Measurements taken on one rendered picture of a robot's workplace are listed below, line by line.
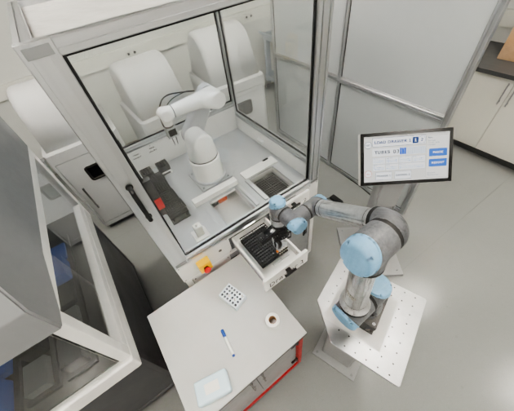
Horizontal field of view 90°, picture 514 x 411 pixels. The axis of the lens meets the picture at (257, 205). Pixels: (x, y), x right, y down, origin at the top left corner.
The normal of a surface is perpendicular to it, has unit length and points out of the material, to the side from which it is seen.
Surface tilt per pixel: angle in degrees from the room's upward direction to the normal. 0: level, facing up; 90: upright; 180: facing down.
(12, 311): 69
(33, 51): 90
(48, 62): 90
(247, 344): 0
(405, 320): 0
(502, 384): 0
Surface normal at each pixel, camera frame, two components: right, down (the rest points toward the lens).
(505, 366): -0.11, -0.65
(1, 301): 0.51, 0.29
